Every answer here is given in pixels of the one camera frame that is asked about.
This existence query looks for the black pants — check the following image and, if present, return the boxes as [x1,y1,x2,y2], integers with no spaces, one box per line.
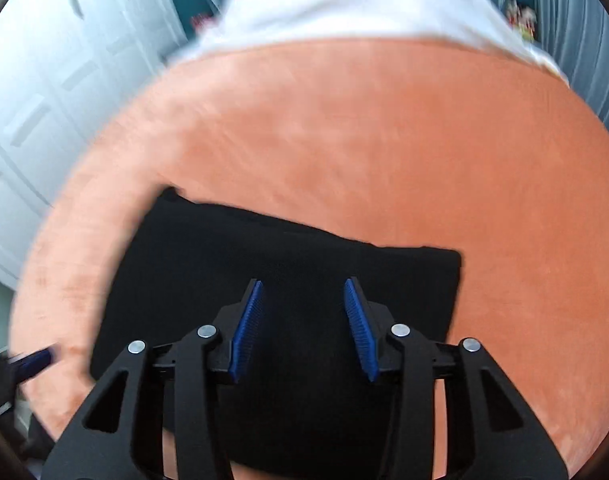
[89,187,462,480]

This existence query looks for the orange plush blanket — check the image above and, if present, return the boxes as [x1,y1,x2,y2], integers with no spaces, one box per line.
[9,40,609,480]

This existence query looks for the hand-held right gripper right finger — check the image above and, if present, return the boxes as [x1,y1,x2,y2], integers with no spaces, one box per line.
[343,276,570,480]

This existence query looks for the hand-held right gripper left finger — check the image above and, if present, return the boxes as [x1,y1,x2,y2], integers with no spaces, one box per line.
[43,279,264,480]

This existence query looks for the grey blue curtain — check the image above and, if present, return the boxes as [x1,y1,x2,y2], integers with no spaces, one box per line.
[531,0,609,147]

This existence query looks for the white wardrobe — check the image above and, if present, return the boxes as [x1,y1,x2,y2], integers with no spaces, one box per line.
[0,0,195,291]

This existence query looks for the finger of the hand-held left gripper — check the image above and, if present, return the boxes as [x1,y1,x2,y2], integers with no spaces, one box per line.
[13,344,54,379]

